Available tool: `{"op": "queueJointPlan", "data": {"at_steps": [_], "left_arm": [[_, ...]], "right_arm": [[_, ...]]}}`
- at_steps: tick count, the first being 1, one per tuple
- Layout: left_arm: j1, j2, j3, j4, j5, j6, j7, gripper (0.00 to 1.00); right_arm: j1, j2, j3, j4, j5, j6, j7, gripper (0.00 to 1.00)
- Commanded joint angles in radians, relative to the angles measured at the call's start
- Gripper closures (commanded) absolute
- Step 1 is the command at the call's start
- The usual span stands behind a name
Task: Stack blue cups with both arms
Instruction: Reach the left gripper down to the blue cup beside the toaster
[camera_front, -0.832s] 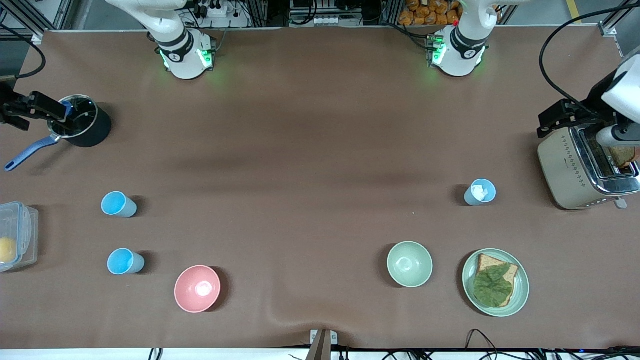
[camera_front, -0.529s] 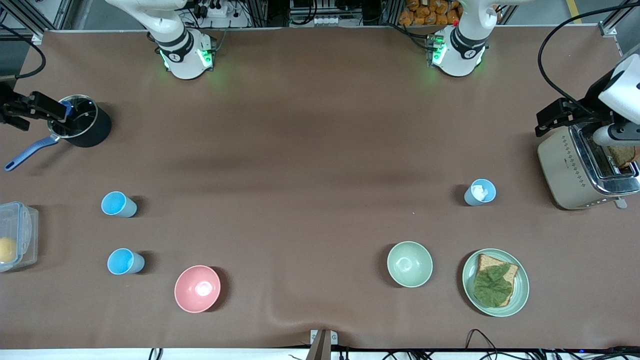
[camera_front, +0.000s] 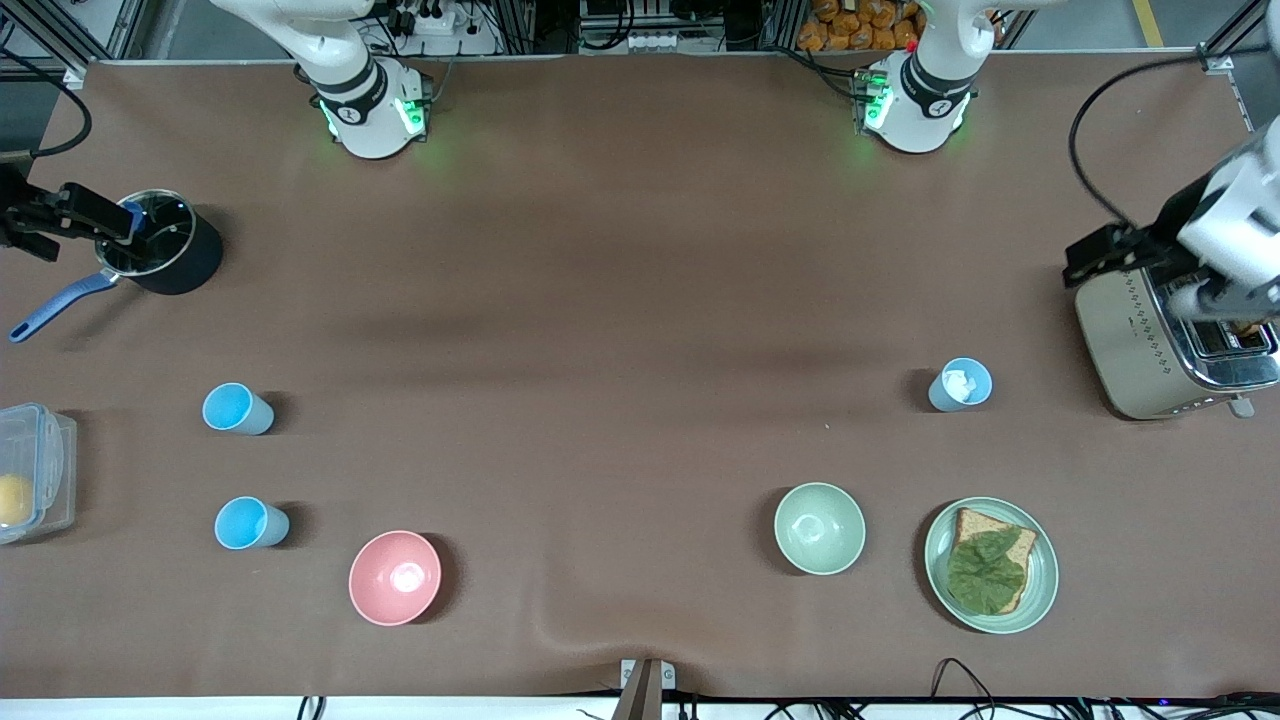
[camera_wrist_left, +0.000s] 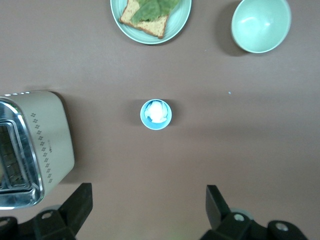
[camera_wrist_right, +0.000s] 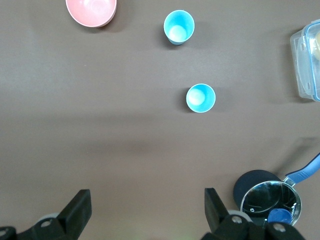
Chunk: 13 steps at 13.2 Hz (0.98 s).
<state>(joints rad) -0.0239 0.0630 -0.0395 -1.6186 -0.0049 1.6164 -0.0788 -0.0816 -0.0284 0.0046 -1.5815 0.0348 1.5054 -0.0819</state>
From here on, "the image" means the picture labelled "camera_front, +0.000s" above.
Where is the brown bread slice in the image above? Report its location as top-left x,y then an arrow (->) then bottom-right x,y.
948,507 -> 1039,615

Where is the pink bowl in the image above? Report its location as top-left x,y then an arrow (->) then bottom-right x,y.
348,530 -> 442,628

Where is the bag of orange buns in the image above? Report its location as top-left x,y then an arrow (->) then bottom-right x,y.
797,0 -> 926,53

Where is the black pot with blue handle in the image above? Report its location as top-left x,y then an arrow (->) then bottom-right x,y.
8,188 -> 225,344

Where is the green bowl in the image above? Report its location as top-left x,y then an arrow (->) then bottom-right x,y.
773,482 -> 867,577

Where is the clear plastic container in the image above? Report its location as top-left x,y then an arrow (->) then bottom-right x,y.
0,403 -> 78,546

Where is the green lettuce leaf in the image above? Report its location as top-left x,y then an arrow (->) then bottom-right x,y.
946,527 -> 1031,614

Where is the glass pot lid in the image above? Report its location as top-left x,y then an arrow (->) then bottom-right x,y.
95,188 -> 196,278

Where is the beige and chrome toaster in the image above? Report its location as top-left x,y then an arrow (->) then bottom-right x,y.
1075,262 -> 1280,421

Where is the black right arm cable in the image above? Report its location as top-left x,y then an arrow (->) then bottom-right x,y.
0,50 -> 93,159

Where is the power strip with plugs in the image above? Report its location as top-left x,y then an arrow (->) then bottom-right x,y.
385,0 -> 463,37

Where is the green plate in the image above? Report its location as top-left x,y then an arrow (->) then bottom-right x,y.
923,496 -> 1060,635

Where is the black base cable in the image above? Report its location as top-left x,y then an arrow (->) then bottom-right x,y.
788,45 -> 863,99

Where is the metal table clamp bracket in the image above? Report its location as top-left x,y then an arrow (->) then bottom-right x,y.
612,658 -> 677,720

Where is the black looped floor cable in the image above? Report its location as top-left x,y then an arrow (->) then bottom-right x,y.
932,657 -> 1004,720

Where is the blue plastic cup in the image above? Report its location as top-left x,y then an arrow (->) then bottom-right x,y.
927,357 -> 994,413
214,496 -> 291,551
202,382 -> 275,437

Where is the brown table mat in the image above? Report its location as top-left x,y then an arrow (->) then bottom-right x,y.
0,52 -> 1280,701

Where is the orange fruit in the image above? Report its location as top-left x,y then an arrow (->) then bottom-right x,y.
0,473 -> 34,528

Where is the aluminium frame post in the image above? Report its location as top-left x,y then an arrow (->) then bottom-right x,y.
1200,0 -> 1280,59
0,0 -> 151,63

